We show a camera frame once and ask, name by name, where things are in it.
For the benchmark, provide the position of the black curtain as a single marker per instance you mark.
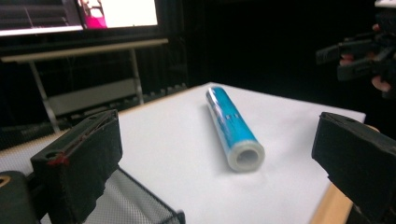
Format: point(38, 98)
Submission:
point(255, 40)

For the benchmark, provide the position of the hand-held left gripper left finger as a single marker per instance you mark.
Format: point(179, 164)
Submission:
point(77, 161)

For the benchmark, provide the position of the monitor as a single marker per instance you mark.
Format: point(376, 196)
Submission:
point(77, 14)

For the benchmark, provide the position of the metal stand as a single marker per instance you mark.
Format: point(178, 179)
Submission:
point(90, 93)

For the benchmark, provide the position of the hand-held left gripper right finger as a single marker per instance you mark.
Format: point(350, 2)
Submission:
point(358, 155)

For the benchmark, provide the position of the blue plastic wrap roll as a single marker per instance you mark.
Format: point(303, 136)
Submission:
point(232, 127)

